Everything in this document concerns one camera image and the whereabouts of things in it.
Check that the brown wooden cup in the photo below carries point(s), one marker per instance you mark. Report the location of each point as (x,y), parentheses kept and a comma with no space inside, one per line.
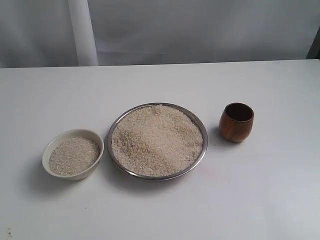
(236,122)

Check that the large steel rice plate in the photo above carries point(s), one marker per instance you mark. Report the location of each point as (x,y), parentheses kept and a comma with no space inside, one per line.
(157,141)

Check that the dark object at right edge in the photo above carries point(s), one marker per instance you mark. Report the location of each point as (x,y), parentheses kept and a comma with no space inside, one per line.
(314,51)

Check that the small white ceramic bowl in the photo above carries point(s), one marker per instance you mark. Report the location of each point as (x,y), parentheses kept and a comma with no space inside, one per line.
(73,155)

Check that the white pole behind table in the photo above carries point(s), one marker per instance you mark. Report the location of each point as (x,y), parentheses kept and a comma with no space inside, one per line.
(83,33)

